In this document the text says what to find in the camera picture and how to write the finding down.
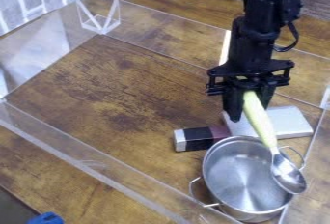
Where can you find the black and silver block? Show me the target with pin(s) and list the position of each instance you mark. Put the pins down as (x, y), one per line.
(198, 138)

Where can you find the clear acrylic corner bracket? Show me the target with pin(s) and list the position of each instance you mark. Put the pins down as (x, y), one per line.
(97, 23)

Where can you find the grey flat metal box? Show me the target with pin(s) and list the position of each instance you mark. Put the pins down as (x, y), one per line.
(290, 123)

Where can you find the blue object at corner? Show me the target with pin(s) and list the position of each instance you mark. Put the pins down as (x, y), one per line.
(45, 218)

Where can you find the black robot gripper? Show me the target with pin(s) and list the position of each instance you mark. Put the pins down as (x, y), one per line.
(248, 70)

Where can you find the clear acrylic barrier panel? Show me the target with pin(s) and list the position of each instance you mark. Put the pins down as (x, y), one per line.
(87, 122)

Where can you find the yellow handled metal spoon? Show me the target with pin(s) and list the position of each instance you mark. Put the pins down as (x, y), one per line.
(263, 131)

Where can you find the small silver pot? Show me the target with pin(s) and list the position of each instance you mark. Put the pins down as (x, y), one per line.
(250, 178)

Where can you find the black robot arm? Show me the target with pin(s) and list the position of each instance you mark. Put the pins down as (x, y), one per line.
(268, 15)

